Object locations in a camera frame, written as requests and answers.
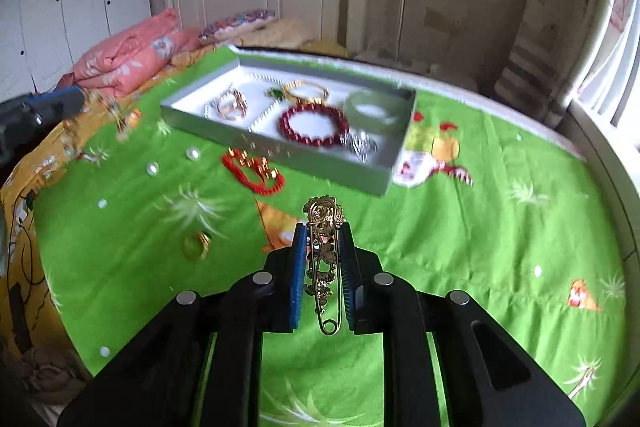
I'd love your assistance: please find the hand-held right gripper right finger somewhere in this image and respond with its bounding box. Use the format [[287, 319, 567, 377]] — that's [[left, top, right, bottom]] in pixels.
[[339, 222, 586, 427]]

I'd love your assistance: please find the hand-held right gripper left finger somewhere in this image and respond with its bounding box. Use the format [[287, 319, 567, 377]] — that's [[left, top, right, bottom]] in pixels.
[[57, 222, 308, 427]]

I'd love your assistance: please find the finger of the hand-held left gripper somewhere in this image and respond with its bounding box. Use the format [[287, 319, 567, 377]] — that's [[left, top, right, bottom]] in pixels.
[[27, 87, 86, 115], [0, 99, 49, 162]]

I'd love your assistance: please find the gold filigree brooch pin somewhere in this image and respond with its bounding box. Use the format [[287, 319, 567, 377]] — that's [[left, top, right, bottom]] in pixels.
[[301, 194, 348, 337]]

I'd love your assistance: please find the silver sparkly bracelet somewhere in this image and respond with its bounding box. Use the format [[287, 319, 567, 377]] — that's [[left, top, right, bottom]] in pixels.
[[340, 130, 379, 165]]

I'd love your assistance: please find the silver jewelry box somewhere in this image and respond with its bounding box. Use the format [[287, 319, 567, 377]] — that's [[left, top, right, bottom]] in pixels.
[[160, 46, 418, 196]]

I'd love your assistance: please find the dark red bead bracelet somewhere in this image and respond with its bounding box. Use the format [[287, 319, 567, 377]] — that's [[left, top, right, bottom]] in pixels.
[[277, 104, 350, 152]]

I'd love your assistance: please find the pale green jade bangle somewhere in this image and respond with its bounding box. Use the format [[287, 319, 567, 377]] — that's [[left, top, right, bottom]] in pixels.
[[343, 89, 403, 130]]

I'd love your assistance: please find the gold bangle with ornament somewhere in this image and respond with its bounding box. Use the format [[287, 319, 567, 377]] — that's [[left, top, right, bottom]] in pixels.
[[215, 88, 249, 122]]

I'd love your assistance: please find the yellow printed bedsheet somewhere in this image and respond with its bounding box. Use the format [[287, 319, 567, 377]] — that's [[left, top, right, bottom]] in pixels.
[[0, 52, 151, 388]]

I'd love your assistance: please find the pink floral quilt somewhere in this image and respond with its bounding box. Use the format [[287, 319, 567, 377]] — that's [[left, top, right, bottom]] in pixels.
[[55, 9, 201, 100]]

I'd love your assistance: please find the green printed cloth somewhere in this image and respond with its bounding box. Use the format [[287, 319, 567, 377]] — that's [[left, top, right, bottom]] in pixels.
[[32, 44, 640, 427]]

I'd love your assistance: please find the embroidered round-pattern pillow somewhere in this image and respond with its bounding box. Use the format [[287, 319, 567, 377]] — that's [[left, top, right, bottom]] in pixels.
[[199, 9, 277, 45]]

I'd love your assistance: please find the beige floral pillow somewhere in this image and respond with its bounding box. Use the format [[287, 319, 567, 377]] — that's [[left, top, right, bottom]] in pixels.
[[240, 18, 321, 52]]

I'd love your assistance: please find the thin white pole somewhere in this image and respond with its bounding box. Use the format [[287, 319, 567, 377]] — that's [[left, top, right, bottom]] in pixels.
[[397, 0, 408, 62]]

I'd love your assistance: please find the printed beige curtain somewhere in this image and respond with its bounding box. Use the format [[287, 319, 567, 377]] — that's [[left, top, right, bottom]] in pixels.
[[492, 0, 608, 128]]

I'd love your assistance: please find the small gold ring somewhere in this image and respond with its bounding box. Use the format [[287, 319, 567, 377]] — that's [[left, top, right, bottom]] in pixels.
[[181, 231, 211, 262]]

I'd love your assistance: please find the white window frame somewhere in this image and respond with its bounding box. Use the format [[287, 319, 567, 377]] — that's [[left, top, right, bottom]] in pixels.
[[565, 0, 640, 188]]

